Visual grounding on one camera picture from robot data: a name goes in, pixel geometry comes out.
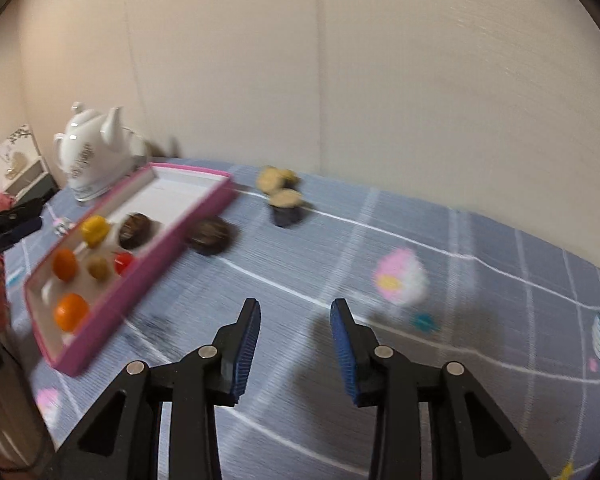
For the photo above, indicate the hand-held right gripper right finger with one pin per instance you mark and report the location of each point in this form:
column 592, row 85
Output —
column 344, row 355

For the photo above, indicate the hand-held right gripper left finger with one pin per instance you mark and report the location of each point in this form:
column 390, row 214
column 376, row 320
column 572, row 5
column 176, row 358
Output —
column 245, row 350

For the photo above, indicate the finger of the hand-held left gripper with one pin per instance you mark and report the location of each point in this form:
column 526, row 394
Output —
column 27, row 207
column 17, row 231

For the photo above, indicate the small orange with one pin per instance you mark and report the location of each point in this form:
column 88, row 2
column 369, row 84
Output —
column 65, row 264

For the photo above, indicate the yellow fruit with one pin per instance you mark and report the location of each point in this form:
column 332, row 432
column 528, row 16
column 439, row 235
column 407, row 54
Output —
column 95, row 231

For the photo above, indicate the small olive-yellow fruit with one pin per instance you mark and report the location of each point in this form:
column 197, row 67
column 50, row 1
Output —
column 100, row 267

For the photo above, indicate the large orange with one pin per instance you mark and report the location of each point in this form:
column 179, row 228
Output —
column 71, row 312

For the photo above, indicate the red cherry tomato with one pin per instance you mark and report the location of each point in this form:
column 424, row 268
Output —
column 124, row 263

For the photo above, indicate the pink rimmed shallow box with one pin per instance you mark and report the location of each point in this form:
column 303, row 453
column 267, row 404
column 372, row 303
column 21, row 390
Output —
column 180, row 185

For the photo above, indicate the white and black nightstand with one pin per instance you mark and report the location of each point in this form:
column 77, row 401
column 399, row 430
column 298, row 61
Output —
column 25, row 170

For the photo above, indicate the white floral ceramic kettle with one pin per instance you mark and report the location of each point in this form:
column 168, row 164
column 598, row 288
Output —
column 87, row 160

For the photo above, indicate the blue grid patterned tablecloth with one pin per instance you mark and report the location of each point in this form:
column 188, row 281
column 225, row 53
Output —
column 430, row 320

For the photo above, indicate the dark round chocolate piece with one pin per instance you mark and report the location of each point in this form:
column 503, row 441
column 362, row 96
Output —
column 210, row 236

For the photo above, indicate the dark-skinned cut fruit piece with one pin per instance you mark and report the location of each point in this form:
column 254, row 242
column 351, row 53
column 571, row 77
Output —
column 275, row 180
column 287, row 210

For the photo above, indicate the beige chair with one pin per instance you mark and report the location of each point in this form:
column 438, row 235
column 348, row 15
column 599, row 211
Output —
column 10, row 440

